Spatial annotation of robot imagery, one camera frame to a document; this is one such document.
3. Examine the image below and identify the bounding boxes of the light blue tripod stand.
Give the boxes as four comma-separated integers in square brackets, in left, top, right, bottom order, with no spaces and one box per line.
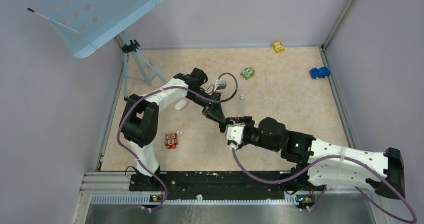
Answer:
[117,31,168,101]

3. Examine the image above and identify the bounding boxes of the red owl toy block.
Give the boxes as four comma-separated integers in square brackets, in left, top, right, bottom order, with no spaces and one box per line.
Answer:
[165,133,179,150]

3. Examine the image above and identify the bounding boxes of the light blue perforated board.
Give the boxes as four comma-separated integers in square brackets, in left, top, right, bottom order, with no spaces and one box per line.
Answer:
[34,0,163,59]

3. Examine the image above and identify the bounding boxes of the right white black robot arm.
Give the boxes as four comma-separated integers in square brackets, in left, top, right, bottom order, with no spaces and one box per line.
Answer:
[219,116,406,200]

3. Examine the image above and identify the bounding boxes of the blue toy car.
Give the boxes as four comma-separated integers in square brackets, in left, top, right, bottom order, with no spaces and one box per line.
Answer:
[309,66,331,80]

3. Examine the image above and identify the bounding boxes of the white earbud charging case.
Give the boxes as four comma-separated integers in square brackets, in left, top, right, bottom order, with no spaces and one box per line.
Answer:
[174,99,188,111]

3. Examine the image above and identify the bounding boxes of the green owl toy block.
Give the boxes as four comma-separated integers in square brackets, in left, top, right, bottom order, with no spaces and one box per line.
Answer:
[240,67,256,81]

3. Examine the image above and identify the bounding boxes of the black earbud charging case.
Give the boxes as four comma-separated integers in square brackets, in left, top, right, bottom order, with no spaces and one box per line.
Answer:
[219,120,232,134]

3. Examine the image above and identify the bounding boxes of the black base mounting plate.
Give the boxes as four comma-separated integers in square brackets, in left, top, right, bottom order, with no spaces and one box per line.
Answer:
[129,171,324,201]

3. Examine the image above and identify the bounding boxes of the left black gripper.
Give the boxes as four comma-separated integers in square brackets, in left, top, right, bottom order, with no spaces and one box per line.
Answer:
[186,89,226,125]

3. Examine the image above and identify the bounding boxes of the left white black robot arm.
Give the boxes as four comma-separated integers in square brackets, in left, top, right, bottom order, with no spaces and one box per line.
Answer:
[117,68,227,191]

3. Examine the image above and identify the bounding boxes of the aluminium frame rail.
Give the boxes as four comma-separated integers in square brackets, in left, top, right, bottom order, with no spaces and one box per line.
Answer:
[72,170,387,224]

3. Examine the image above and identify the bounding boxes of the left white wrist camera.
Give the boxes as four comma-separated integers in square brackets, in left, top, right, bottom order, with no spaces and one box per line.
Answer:
[214,79,228,92]

